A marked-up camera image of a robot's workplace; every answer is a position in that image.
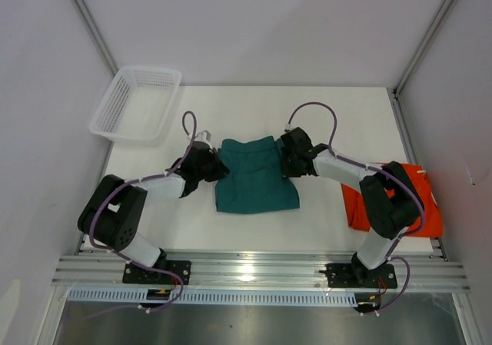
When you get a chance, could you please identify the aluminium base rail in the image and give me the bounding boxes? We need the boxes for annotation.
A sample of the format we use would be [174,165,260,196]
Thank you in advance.
[52,250,470,293]

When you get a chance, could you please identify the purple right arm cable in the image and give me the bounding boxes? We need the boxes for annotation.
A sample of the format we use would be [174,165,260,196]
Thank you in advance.
[284,101,427,315]

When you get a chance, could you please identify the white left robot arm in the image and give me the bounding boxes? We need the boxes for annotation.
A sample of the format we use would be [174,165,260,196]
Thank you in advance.
[77,146,230,284]

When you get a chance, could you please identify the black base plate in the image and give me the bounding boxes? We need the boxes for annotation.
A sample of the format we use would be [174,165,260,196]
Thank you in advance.
[122,260,191,285]
[318,263,397,289]

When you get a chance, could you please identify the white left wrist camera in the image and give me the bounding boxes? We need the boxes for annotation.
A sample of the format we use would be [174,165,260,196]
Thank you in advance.
[192,130,212,149]

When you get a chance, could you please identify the aluminium corner post right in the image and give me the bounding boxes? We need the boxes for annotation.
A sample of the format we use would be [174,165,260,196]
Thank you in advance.
[393,0,458,99]

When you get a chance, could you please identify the orange shorts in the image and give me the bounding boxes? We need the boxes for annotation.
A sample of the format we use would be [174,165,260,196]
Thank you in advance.
[341,164,444,238]

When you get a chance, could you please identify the white slotted cable duct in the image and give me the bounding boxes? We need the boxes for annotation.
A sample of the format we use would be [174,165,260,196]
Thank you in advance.
[67,287,357,307]

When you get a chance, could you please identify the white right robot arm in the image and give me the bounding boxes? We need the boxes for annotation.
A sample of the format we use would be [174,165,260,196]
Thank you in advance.
[276,127,426,287]

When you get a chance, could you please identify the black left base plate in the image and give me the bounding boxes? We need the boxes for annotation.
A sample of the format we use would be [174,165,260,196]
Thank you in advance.
[122,260,191,285]

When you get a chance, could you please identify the white plastic basket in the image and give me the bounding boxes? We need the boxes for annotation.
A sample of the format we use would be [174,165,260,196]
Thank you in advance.
[88,65,182,146]

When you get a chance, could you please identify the aluminium corner post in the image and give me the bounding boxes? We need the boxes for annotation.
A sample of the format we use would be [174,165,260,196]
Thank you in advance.
[70,0,118,76]
[393,0,458,99]

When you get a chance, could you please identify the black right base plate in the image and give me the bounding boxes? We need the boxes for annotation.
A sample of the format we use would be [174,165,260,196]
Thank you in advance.
[318,263,397,289]

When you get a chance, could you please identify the aluminium corner post left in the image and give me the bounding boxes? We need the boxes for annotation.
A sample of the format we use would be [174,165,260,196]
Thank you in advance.
[70,0,118,76]

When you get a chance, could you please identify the green shorts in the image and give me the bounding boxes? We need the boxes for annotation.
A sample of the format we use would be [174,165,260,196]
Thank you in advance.
[214,136,300,214]

